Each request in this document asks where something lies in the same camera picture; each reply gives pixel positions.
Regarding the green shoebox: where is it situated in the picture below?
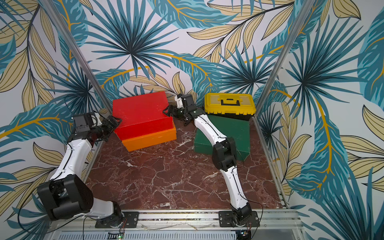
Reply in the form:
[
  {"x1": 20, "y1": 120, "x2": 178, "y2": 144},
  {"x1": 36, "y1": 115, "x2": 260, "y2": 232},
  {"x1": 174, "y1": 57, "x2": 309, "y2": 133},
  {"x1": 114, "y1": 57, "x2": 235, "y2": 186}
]
[{"x1": 194, "y1": 115, "x2": 251, "y2": 161}]

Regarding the red shoebox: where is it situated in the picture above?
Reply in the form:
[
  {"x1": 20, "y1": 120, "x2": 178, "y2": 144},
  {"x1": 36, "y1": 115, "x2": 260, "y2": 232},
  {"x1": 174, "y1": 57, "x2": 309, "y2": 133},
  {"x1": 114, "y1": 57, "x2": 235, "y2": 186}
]
[{"x1": 113, "y1": 92, "x2": 174, "y2": 141}]

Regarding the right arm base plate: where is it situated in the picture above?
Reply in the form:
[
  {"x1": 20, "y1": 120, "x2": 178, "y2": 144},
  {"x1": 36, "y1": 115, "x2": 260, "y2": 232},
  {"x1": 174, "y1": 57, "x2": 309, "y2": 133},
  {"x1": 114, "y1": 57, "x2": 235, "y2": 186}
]
[{"x1": 218, "y1": 211, "x2": 260, "y2": 228}]

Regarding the orange shoebox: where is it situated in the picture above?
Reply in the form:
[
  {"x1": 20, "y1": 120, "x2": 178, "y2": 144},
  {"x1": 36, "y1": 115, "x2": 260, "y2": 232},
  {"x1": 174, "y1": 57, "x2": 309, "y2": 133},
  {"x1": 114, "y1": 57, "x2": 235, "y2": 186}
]
[{"x1": 122, "y1": 124, "x2": 177, "y2": 152}]

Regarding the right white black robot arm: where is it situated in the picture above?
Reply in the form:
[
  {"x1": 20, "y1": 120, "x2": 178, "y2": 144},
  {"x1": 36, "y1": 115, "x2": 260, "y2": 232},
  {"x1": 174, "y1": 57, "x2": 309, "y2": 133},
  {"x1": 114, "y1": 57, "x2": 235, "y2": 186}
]
[{"x1": 163, "y1": 94, "x2": 252, "y2": 226}]

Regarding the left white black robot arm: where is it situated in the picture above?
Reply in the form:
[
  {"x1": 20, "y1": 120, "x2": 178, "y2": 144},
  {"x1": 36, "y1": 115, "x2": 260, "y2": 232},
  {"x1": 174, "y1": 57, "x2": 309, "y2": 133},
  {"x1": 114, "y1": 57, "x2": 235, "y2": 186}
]
[{"x1": 37, "y1": 112, "x2": 124, "y2": 226}]

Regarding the aluminium front rail frame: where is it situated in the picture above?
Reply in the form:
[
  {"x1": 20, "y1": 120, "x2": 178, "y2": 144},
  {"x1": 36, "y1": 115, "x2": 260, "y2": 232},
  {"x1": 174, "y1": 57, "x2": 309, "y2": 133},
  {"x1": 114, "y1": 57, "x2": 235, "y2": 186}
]
[{"x1": 44, "y1": 209, "x2": 309, "y2": 240}]

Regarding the aluminium corner post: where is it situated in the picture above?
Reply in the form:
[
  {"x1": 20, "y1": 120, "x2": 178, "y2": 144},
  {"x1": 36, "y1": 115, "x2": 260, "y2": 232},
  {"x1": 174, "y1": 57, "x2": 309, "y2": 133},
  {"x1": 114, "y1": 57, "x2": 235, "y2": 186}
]
[
  {"x1": 40, "y1": 0, "x2": 113, "y2": 115},
  {"x1": 255, "y1": 0, "x2": 315, "y2": 117}
]

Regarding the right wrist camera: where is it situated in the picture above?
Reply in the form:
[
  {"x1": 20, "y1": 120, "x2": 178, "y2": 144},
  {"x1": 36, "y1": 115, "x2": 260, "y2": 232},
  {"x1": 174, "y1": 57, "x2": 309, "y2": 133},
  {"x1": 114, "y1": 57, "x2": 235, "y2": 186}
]
[{"x1": 175, "y1": 95, "x2": 184, "y2": 109}]

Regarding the yellow black toolbox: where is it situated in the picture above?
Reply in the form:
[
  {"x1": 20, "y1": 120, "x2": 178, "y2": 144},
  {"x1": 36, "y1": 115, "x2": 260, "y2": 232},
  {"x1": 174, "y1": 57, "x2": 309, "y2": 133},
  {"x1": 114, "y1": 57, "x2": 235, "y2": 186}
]
[{"x1": 204, "y1": 93, "x2": 256, "y2": 121}]

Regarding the left aluminium corner post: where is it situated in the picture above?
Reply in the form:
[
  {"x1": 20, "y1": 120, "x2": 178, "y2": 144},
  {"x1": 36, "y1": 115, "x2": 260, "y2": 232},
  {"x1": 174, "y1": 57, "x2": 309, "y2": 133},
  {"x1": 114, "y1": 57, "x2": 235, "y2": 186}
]
[{"x1": 40, "y1": 0, "x2": 113, "y2": 115}]

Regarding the right aluminium corner post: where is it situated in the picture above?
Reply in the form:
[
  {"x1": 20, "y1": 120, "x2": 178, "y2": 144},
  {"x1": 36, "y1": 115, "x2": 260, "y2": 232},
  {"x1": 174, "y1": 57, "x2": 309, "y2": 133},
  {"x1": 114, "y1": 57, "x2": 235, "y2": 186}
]
[{"x1": 255, "y1": 0, "x2": 315, "y2": 117}]

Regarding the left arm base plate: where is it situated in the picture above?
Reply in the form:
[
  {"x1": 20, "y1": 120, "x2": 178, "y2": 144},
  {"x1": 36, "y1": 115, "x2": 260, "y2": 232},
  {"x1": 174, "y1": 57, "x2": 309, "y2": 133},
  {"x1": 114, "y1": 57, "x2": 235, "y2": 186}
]
[{"x1": 95, "y1": 212, "x2": 139, "y2": 229}]

